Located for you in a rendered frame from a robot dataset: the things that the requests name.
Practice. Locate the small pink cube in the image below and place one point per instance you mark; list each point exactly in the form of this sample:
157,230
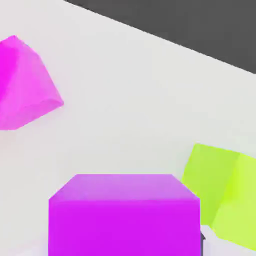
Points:
26,88

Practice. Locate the small lime green cube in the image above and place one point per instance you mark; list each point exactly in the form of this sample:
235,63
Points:
226,190

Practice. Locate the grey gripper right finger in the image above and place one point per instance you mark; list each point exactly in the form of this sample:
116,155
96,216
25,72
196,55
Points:
212,246

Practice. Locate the small purple cube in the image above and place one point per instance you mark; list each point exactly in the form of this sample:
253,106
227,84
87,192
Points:
124,224

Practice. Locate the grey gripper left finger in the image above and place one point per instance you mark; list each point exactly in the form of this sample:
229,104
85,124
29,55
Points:
38,253

